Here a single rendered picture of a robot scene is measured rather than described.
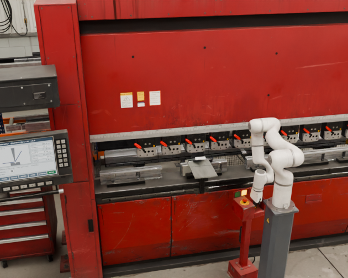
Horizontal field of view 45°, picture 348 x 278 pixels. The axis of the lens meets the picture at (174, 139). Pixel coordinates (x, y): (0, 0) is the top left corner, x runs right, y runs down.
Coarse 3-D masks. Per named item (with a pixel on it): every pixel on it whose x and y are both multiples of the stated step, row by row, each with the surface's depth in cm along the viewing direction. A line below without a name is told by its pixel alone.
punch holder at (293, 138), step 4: (280, 128) 349; (284, 128) 347; (288, 128) 347; (292, 128) 348; (296, 128) 349; (280, 132) 350; (288, 132) 349; (292, 132) 350; (284, 136) 349; (292, 136) 351; (296, 136) 352; (284, 140) 351; (288, 140) 352; (292, 140) 353; (296, 140) 353
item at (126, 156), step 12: (300, 144) 389; (312, 144) 392; (324, 144) 394; (336, 144) 397; (108, 156) 356; (120, 156) 357; (132, 156) 359; (156, 156) 364; (168, 156) 366; (180, 156) 369; (204, 156) 374; (216, 156) 376
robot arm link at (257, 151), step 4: (252, 148) 319; (256, 148) 316; (260, 148) 316; (252, 152) 319; (256, 152) 317; (260, 152) 316; (252, 156) 320; (256, 156) 317; (260, 156) 317; (252, 160) 321; (256, 160) 317; (260, 160) 317; (264, 160) 318; (260, 164) 321; (264, 164) 319; (268, 164) 319; (268, 168) 321; (268, 172) 322; (272, 172) 321; (268, 176) 321; (272, 176) 321; (268, 180) 321; (272, 180) 322
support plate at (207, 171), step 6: (192, 162) 343; (198, 162) 343; (204, 162) 343; (192, 168) 334; (198, 168) 334; (204, 168) 334; (210, 168) 334; (198, 174) 326; (204, 174) 326; (210, 174) 326; (216, 174) 326
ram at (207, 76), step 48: (96, 48) 288; (144, 48) 295; (192, 48) 302; (240, 48) 309; (288, 48) 317; (336, 48) 325; (96, 96) 303; (144, 96) 310; (192, 96) 318; (240, 96) 326; (288, 96) 334; (336, 96) 343
